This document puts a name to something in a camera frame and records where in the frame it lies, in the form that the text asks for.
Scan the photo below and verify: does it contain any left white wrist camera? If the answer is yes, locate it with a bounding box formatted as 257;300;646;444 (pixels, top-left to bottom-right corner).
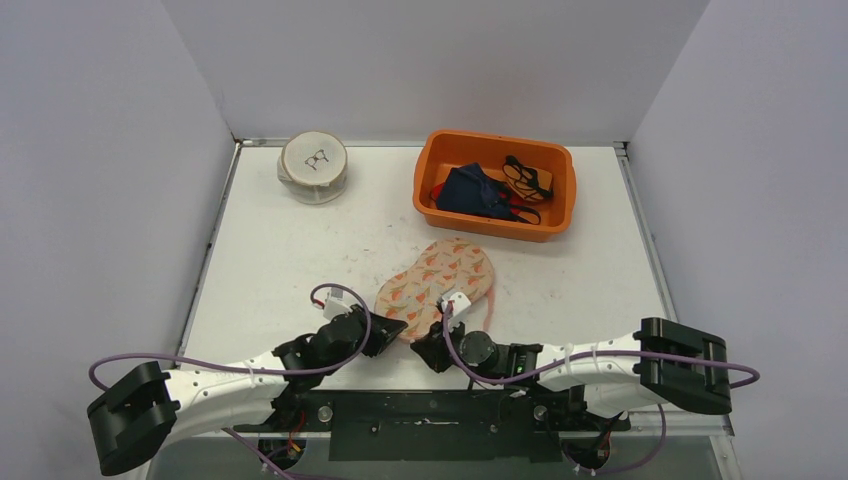
322;295;352;321

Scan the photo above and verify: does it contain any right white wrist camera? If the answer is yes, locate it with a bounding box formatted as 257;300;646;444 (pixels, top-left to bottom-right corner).
437;289;472;328

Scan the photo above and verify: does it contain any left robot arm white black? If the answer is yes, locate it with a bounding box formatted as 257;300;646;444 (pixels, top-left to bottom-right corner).
87;306;408;476

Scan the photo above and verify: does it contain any floral mesh laundry bag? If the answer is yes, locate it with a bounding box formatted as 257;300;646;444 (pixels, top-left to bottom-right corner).
373;237;496;343

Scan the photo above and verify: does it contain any orange plastic bin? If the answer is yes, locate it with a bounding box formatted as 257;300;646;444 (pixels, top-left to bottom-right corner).
413;130;577;242

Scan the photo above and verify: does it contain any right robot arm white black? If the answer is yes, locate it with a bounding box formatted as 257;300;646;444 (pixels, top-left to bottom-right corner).
411;317;732;429

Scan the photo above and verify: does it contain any round white mesh laundry bag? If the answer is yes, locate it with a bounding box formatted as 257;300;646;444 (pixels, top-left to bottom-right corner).
276;131;348;205

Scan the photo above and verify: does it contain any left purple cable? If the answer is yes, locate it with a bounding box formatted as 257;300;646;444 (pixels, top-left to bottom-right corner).
87;283;372;393

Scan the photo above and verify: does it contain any purple cable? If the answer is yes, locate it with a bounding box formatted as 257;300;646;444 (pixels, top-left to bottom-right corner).
441;301;761;391
87;283;372;393

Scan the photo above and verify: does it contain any navy blue garment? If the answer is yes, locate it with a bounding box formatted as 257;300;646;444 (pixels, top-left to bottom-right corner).
431;163;515;221

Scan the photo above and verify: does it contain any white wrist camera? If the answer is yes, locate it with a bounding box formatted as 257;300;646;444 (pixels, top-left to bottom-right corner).
437;289;472;328
322;295;352;321

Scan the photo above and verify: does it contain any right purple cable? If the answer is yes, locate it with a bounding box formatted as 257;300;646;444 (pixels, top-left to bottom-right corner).
441;301;761;391

